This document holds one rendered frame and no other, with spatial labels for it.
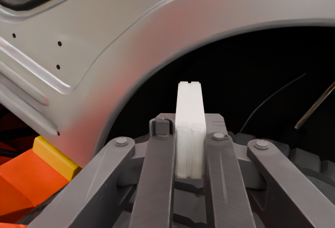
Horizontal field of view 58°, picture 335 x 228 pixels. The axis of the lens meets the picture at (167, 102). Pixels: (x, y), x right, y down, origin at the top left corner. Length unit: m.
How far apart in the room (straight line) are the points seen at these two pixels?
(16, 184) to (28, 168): 0.05
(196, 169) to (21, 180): 0.69
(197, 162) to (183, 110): 0.03
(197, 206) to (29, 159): 0.65
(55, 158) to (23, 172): 0.08
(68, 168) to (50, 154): 0.06
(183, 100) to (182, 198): 0.12
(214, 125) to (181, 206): 0.11
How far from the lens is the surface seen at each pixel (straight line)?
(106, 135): 0.69
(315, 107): 0.76
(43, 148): 0.84
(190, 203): 0.27
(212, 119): 0.17
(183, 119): 0.15
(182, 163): 0.15
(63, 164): 0.81
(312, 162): 0.36
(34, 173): 0.84
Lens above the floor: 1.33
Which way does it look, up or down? 32 degrees down
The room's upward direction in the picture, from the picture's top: 26 degrees clockwise
